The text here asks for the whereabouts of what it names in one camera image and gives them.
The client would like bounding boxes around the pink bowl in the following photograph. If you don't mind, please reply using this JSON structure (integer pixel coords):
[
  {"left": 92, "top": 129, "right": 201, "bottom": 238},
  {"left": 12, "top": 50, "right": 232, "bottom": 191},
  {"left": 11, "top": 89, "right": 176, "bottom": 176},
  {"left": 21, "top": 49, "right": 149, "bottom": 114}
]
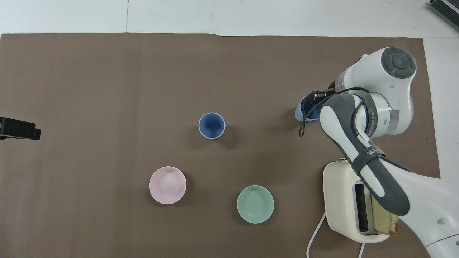
[{"left": 149, "top": 166, "right": 187, "bottom": 205}]

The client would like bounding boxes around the cream toaster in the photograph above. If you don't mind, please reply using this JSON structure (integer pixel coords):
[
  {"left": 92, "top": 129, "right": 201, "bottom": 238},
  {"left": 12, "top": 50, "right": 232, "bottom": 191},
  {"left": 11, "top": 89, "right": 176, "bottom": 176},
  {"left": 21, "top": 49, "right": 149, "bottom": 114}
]
[{"left": 323, "top": 161, "right": 391, "bottom": 244}]

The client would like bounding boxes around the blue cup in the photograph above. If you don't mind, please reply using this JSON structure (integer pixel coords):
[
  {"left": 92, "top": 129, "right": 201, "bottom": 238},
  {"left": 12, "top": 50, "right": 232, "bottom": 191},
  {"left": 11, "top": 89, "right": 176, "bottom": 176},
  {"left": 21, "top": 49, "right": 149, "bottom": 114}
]
[
  {"left": 198, "top": 112, "right": 226, "bottom": 139},
  {"left": 294, "top": 95, "right": 322, "bottom": 123}
]

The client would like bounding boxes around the green bowl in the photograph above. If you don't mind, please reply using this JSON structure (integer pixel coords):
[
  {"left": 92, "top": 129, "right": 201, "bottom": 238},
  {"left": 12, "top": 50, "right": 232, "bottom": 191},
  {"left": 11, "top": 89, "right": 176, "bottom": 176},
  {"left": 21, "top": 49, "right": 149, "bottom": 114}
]
[{"left": 237, "top": 185, "right": 275, "bottom": 224}]

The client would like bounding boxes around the grey ribbed box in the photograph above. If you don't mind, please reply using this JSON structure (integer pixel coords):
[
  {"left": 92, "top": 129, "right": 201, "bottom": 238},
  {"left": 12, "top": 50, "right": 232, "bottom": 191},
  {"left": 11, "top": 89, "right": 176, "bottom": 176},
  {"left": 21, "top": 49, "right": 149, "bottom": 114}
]
[{"left": 428, "top": 0, "right": 459, "bottom": 29}]

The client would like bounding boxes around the bread slice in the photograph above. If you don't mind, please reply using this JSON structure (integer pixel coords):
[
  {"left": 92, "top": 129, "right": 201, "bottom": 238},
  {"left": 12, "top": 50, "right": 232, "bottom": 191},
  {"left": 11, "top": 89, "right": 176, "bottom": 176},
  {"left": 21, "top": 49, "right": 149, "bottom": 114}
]
[{"left": 371, "top": 195, "right": 399, "bottom": 236}]

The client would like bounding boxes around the black stand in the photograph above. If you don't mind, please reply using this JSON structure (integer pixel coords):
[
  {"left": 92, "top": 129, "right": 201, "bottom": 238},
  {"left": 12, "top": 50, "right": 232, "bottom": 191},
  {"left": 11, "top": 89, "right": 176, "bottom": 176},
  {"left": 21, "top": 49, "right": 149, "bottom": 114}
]
[{"left": 0, "top": 117, "right": 41, "bottom": 140}]

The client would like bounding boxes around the black cable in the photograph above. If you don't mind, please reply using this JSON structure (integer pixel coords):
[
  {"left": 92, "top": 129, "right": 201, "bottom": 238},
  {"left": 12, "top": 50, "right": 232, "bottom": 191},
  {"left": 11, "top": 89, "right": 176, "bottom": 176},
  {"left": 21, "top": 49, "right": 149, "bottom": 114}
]
[{"left": 299, "top": 87, "right": 375, "bottom": 138}]

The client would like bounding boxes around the white power cable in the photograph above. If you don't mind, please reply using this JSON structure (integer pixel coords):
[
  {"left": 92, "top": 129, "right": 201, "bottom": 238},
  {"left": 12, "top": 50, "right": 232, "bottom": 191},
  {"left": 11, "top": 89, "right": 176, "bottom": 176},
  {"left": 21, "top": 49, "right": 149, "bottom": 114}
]
[{"left": 307, "top": 211, "right": 366, "bottom": 258}]

